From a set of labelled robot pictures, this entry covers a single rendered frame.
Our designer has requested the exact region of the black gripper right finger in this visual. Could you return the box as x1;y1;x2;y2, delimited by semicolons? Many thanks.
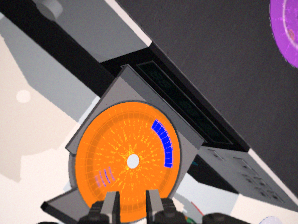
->
146;189;251;224

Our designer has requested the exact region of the pink cd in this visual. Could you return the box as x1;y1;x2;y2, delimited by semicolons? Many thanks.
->
269;0;298;68

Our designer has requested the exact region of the silver cd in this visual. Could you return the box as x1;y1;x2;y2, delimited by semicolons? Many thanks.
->
259;216;283;224

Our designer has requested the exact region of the orange cd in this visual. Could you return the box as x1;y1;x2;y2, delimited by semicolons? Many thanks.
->
75;102;180;222

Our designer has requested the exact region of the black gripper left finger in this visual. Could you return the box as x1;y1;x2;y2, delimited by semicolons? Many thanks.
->
77;191;121;224

